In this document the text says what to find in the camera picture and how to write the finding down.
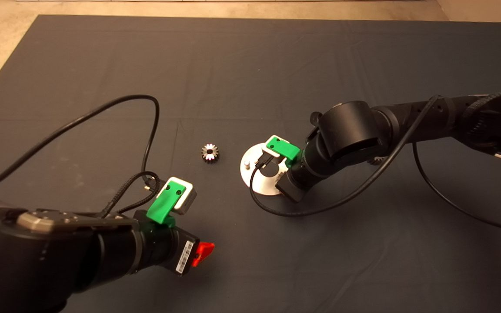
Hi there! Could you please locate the dark grey table cloth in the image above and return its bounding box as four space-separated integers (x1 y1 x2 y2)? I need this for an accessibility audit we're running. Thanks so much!
0 15 501 313

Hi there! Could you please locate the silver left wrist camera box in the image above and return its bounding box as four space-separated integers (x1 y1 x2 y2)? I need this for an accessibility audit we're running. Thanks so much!
158 176 197 216

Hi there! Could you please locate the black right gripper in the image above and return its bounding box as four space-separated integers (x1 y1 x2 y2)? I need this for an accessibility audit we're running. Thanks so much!
276 157 318 203

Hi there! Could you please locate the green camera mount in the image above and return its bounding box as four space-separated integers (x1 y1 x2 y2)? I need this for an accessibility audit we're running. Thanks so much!
266 136 301 162
146 179 187 227

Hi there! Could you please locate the shiny steel planetary gear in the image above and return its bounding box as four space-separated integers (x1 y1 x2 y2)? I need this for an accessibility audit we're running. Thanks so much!
201 143 220 164

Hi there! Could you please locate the green left camera mount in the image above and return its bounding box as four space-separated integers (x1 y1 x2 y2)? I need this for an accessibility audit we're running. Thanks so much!
146 179 187 227

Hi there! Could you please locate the smooth black right arm cable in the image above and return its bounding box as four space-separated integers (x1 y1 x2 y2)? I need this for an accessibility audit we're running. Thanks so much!
250 95 501 235

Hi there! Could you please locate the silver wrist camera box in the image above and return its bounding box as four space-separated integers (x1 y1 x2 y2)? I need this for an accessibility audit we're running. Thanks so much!
261 141 288 172
158 176 197 216

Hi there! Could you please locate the round metal carrier plate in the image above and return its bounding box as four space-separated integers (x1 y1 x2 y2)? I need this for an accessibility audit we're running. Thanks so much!
240 143 290 196

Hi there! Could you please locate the green right camera mount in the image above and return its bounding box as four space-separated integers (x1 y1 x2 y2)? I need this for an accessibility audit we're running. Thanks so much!
266 136 301 162

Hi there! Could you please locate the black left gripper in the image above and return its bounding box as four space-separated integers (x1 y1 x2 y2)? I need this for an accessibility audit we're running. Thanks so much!
134 210 216 276

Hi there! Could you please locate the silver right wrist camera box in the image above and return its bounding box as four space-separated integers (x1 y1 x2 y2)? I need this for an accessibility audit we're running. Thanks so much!
261 141 288 172

